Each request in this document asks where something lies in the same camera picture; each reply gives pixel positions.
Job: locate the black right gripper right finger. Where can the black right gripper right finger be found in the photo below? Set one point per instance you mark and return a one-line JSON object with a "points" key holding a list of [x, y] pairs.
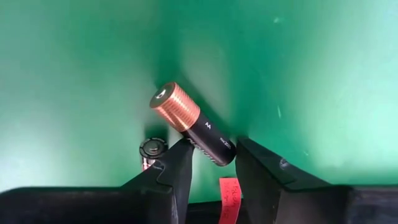
{"points": [[273, 186]]}

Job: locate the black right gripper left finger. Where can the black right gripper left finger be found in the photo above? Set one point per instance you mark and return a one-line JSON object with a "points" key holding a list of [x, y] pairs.
{"points": [[174, 174]]}

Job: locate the copper black AA battery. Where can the copper black AA battery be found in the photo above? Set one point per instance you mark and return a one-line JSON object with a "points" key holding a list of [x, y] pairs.
{"points": [[152, 149], [192, 121]]}

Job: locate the red paper tag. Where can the red paper tag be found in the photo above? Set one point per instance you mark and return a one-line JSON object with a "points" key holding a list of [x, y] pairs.
{"points": [[230, 199]]}

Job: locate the green table mat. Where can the green table mat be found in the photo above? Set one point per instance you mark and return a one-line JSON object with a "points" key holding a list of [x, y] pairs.
{"points": [[77, 77]]}

